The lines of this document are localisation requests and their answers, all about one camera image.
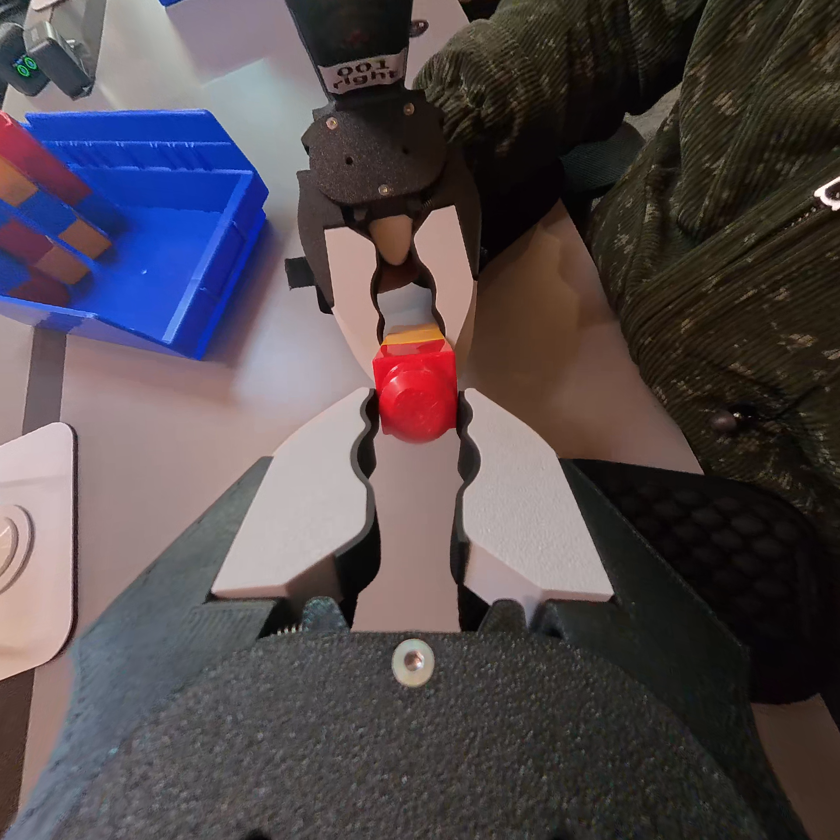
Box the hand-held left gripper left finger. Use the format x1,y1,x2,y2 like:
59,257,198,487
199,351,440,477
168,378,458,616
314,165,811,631
211,386,383,608

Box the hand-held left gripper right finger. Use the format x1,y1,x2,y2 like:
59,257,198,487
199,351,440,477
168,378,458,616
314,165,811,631
450,388,614,608

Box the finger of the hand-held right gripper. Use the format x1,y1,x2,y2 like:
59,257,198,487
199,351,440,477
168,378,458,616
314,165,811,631
325,225,389,385
409,206,479,368

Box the orange mega block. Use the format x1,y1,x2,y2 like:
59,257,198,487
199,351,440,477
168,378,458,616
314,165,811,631
61,220,114,261
33,248,91,287
381,323,448,357
0,154,38,206

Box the red mega block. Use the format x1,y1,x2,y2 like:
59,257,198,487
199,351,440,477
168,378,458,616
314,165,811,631
20,140,91,206
0,220,48,263
0,112,42,160
372,348,458,446

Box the black textured pad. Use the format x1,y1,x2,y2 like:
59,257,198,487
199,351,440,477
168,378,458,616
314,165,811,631
571,459,824,706

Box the white tablet stand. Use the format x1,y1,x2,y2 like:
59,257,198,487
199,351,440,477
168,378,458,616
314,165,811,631
0,422,80,683

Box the black device with green lights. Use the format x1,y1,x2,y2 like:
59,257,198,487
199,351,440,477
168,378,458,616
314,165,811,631
13,20,94,101

